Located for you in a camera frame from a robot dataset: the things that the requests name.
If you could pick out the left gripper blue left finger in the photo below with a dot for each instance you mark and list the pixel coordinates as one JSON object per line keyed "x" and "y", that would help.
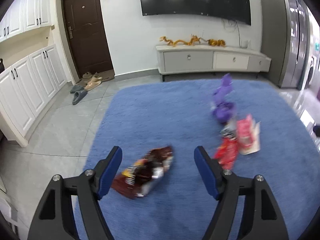
{"x": 54, "y": 216}

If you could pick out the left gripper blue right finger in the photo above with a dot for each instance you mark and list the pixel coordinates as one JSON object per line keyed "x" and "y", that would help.
{"x": 261, "y": 217}

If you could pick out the red snack wrapper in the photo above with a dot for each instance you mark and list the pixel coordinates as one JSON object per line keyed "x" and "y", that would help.
{"x": 227, "y": 152}

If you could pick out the pink white snack packet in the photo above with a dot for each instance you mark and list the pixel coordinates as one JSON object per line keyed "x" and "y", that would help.
{"x": 248, "y": 135}

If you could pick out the dark brown snack wrapper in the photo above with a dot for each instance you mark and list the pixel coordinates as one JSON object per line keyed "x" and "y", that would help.
{"x": 137, "y": 180}

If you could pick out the purple plastic wrapper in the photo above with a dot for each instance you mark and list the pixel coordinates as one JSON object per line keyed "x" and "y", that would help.
{"x": 221, "y": 108}

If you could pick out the grey slipper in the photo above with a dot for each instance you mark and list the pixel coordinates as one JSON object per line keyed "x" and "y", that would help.
{"x": 76, "y": 88}
{"x": 78, "y": 96}

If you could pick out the white lower shoe cabinet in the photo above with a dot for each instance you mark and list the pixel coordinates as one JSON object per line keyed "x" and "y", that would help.
{"x": 28, "y": 88}

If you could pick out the blue fuzzy blanket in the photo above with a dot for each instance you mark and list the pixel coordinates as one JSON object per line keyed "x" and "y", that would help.
{"x": 178, "y": 114}

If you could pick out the tan slipper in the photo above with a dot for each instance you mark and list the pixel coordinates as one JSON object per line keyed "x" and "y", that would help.
{"x": 93, "y": 83}

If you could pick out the white washing machine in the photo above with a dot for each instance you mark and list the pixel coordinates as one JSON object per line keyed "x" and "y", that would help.
{"x": 311, "y": 71}

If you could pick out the white grey TV cabinet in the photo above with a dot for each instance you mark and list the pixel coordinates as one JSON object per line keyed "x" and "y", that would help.
{"x": 204, "y": 58}

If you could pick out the golden dragon ornament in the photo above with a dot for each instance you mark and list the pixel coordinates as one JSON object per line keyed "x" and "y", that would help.
{"x": 193, "y": 40}

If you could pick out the grey double-door refrigerator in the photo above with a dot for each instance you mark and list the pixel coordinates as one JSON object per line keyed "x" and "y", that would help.
{"x": 285, "y": 40}

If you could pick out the dark brown entrance door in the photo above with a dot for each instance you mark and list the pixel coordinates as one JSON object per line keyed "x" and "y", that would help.
{"x": 86, "y": 36}

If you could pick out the white upper wall cabinet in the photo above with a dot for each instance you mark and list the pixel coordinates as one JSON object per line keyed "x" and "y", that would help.
{"x": 25, "y": 15}

